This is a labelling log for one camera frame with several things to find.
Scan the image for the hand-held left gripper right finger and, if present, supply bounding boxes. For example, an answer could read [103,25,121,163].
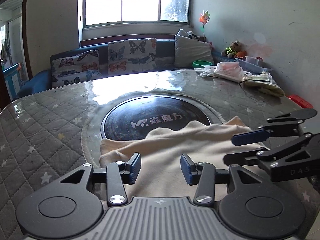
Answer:
[180,153,262,207]

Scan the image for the black white plush toy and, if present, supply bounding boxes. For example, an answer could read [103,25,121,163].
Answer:
[177,29,200,41]

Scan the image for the crumpled clear plastic bag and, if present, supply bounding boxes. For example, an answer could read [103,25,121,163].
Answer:
[197,65,218,77]

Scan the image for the blue cabinet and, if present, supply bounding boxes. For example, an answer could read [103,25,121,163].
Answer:
[2,62,30,100]

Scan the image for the hanging clothes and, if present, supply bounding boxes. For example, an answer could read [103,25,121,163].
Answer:
[0,39,12,64]

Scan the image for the black round table hotplate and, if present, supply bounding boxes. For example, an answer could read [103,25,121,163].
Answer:
[81,91,225,167]

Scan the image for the small butterfly print cushion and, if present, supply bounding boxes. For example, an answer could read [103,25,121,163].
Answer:
[51,49,103,88]

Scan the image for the colourful pinwheel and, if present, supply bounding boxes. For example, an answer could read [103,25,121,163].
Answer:
[199,10,210,38]

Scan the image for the teddy bear in green vest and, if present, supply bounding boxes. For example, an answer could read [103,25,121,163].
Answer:
[222,41,243,58]

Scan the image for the green plastic basin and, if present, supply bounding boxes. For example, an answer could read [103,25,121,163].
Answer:
[192,60,213,68]

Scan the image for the black cable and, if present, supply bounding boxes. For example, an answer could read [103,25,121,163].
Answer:
[240,71,265,83]

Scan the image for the window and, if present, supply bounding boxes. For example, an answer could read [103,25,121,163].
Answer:
[79,0,193,29]

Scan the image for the clear plastic storage box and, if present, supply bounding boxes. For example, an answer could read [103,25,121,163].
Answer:
[235,56,273,74]

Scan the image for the grey cushion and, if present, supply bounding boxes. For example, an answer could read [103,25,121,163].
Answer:
[174,34,214,68]

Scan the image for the pink white plastic bag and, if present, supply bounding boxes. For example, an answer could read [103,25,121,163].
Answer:
[212,62,247,82]

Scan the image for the red plastic stool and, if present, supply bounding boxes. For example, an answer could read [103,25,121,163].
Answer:
[287,94,314,109]

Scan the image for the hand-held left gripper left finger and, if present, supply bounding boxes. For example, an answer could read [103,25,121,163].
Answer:
[59,153,142,207]

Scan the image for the large butterfly print cushion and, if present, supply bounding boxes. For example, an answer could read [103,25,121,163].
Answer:
[108,38,157,75]

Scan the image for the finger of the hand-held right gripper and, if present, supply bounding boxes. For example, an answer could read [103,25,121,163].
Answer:
[232,108,317,146]
[223,133,320,168]

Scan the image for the brown door frame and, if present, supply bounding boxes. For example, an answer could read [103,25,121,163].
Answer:
[0,0,34,110]

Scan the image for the blue sofa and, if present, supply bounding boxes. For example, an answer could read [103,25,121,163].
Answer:
[14,39,237,100]

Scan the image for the cream shirt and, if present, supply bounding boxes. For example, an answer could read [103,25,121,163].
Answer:
[99,116,265,205]

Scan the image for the yellow patterned baby blanket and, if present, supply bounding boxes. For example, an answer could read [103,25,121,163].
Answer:
[244,76,285,97]

